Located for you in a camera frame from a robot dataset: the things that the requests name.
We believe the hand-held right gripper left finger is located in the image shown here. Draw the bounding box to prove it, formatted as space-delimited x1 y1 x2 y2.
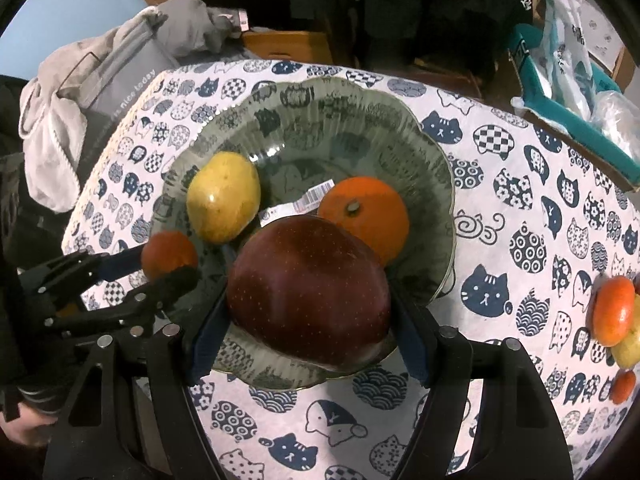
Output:
42 275 236 480

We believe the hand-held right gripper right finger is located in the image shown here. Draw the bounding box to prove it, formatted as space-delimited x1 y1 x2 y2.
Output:
387 275 576 480

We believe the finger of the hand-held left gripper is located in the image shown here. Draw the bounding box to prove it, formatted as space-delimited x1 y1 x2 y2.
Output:
47 266 199 341
20 246 151 306

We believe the small tangerine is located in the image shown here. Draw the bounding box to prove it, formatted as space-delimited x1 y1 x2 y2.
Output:
141 231 199 281
609 369 637 406

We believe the dark red apple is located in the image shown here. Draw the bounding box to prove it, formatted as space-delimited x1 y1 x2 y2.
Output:
226 215 393 367

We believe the large orange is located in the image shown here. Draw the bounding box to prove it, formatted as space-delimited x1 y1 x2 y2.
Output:
591 275 637 348
317 176 411 267

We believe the green glass bowl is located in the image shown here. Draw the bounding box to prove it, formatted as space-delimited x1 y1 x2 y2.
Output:
150 76 457 392

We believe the person's left hand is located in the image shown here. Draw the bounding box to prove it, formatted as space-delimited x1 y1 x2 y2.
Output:
0 400 56 448

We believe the cat print tablecloth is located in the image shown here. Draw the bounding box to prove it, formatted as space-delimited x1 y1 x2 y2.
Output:
61 59 640 480

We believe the dark cloth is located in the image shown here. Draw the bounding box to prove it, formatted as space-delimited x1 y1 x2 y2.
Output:
0 74 31 281

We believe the grey laundry bag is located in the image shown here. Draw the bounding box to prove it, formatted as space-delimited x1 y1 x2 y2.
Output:
55 35 181 181

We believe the barcode sticker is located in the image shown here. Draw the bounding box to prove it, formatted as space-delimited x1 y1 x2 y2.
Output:
259 180 335 227

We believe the wooden drawer base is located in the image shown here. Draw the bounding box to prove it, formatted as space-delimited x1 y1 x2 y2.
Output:
242 30 333 63

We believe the teal box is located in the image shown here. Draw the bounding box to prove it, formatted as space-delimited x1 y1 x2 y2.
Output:
509 22 640 186

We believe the clear plastic bag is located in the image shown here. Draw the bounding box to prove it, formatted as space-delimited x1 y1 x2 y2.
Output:
590 91 640 161

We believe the white rice bag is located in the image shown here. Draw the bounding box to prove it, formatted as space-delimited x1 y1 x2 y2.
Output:
532 0 608 116

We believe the black hooded coat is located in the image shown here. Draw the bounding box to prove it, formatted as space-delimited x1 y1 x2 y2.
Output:
360 0 536 86

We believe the white patterned basket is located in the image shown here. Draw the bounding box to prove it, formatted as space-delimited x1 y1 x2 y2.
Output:
575 0 626 68

